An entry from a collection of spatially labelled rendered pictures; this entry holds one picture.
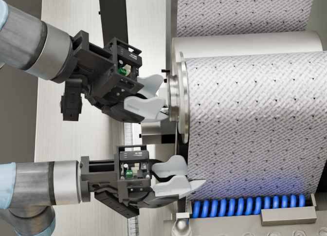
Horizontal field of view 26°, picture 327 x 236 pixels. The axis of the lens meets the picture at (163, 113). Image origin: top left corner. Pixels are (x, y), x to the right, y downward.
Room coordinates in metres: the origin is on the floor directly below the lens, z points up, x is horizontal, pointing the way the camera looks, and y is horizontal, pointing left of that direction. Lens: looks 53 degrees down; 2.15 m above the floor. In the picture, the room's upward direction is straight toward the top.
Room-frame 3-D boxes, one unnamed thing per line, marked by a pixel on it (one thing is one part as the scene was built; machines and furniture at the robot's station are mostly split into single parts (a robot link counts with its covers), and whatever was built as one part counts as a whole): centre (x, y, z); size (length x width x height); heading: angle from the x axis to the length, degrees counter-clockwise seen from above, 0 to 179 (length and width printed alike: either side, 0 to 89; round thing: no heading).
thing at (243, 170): (0.65, -0.16, 1.11); 0.23 x 0.01 x 0.18; 94
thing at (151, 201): (0.61, 0.02, 1.09); 0.09 x 0.05 x 0.02; 93
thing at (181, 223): (0.57, -0.03, 1.05); 0.04 x 0.04 x 0.04
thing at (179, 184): (0.62, -0.03, 1.11); 0.09 x 0.03 x 0.06; 93
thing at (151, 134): (0.73, 0.01, 1.05); 0.06 x 0.05 x 0.31; 94
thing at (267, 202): (0.63, -0.16, 1.03); 0.21 x 0.04 x 0.03; 94
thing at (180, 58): (0.70, -0.03, 1.25); 0.15 x 0.01 x 0.15; 4
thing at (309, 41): (0.83, -0.15, 1.18); 0.26 x 0.12 x 0.12; 94
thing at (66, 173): (0.63, 0.16, 1.11); 0.08 x 0.05 x 0.08; 4
